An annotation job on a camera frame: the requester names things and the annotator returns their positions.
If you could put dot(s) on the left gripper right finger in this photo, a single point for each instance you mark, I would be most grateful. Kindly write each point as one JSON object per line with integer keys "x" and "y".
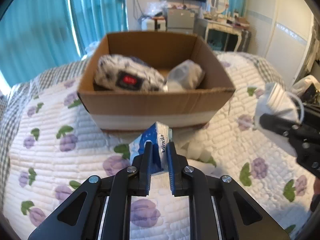
{"x": 219, "y": 208}

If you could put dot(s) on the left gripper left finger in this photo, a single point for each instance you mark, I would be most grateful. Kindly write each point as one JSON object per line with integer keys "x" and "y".
{"x": 100, "y": 207}

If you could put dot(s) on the white face mask stack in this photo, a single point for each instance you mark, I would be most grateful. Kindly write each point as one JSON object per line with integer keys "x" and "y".
{"x": 276, "y": 101}

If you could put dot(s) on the blue Vinda tissue pack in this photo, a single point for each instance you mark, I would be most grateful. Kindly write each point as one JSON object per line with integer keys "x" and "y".
{"x": 158, "y": 135}

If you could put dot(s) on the floral tissue paper pack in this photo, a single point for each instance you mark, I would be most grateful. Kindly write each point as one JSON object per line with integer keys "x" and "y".
{"x": 118, "y": 72}

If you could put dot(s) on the plastic wrapped item in box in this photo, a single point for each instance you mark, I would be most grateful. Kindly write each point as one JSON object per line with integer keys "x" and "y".
{"x": 186, "y": 76}

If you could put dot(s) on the brown cardboard box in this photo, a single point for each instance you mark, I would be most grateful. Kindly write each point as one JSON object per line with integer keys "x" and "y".
{"x": 124, "y": 110}

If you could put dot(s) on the white vanity table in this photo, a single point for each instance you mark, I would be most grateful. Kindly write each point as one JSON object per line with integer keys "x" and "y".
{"x": 203, "y": 27}

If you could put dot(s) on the white oval vanity mirror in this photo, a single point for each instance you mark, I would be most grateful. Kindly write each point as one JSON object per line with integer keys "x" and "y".
{"x": 217, "y": 6}

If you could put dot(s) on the grey mini fridge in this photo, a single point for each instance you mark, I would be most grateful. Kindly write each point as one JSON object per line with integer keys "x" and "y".
{"x": 180, "y": 21}

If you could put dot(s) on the teal curtain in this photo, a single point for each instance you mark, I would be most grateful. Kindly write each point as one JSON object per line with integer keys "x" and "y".
{"x": 37, "y": 35}

